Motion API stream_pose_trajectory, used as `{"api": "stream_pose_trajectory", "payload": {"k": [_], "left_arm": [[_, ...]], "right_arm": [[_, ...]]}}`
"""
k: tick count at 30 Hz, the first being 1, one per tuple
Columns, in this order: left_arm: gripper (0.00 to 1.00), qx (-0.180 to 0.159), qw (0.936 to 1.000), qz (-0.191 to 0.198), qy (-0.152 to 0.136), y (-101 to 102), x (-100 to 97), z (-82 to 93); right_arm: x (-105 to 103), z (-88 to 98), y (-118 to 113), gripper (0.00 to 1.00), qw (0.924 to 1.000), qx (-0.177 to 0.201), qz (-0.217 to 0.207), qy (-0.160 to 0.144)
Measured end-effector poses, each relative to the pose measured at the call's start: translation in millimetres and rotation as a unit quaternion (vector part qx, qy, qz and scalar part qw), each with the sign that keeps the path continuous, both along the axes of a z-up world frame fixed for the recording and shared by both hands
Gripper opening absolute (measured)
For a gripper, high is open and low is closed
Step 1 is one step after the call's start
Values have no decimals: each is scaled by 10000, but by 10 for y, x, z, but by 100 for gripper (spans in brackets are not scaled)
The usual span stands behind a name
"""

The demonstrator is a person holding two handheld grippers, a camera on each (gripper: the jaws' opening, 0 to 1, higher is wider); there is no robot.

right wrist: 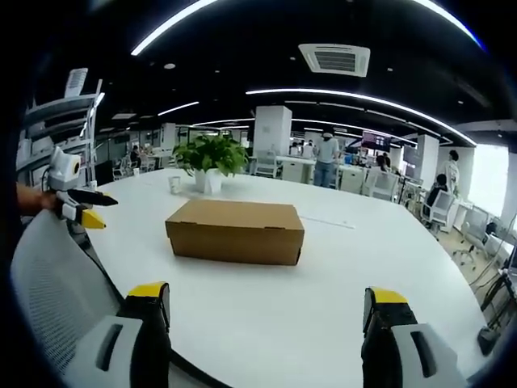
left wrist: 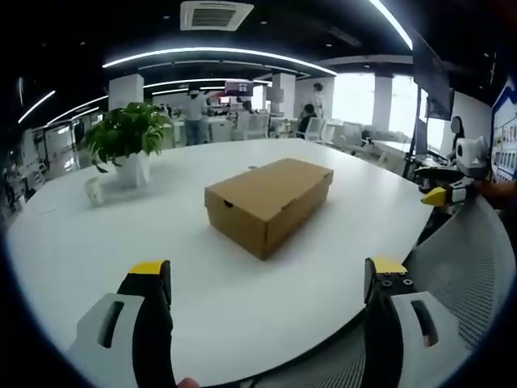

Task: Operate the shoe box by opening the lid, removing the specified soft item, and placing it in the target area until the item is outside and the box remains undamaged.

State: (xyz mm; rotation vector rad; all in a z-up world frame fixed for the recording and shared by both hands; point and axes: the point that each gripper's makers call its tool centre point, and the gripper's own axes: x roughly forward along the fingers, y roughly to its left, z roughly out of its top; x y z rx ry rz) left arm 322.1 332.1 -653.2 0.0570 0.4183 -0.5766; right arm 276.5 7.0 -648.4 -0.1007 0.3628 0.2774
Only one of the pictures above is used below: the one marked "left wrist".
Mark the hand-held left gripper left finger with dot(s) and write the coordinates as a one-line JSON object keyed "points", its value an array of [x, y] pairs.
{"points": [[153, 323]]}

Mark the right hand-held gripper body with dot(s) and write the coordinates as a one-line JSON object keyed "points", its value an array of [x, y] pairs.
{"points": [[472, 155]]}

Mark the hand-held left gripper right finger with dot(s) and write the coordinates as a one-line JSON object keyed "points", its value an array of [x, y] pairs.
{"points": [[383, 323]]}

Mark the brown cardboard shoe box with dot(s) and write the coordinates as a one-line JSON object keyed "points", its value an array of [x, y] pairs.
{"points": [[258, 198]]}

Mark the person's left hand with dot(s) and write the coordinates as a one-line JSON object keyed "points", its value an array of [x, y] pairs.
{"points": [[188, 383]]}

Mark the grey mesh office chair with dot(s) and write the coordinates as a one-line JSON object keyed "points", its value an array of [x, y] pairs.
{"points": [[456, 258]]}

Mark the large black monitor screen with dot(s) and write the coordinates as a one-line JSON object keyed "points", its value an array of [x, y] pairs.
{"points": [[434, 77]]}

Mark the white office chair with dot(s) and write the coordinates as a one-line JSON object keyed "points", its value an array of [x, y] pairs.
{"points": [[315, 129], [258, 125]]}

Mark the green potted plant white pot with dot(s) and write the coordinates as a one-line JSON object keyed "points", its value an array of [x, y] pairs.
{"points": [[129, 137]]}

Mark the ceiling air conditioner vent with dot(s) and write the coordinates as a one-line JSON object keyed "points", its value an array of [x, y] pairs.
{"points": [[216, 14]]}

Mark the blue white wall poster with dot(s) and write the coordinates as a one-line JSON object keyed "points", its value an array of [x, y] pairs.
{"points": [[505, 137]]}

